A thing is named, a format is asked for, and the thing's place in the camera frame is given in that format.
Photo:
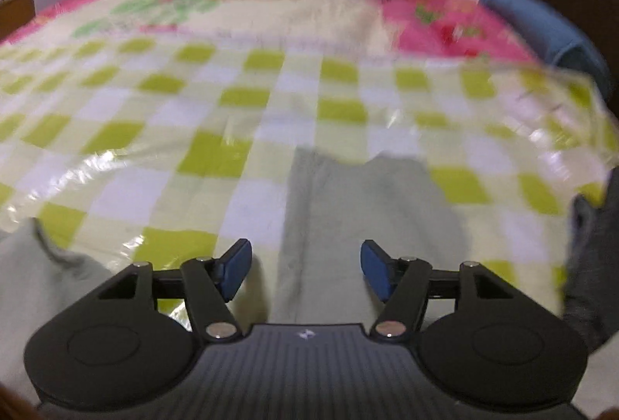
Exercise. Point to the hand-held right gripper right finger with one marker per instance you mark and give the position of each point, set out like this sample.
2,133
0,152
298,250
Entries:
377,270

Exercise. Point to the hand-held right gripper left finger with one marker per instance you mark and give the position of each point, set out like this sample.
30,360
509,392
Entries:
237,267

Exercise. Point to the grey-green pants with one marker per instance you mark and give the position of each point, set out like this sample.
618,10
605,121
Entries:
348,217

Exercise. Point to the dark grey cloth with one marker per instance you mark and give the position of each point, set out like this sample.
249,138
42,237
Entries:
587,265

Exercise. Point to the pink printed blanket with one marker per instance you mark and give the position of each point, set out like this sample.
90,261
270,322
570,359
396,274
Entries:
290,14

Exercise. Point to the blue pillow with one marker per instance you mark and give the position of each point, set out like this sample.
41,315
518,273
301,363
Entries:
522,14

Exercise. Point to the wooden cabinet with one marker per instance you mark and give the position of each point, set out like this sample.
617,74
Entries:
17,14

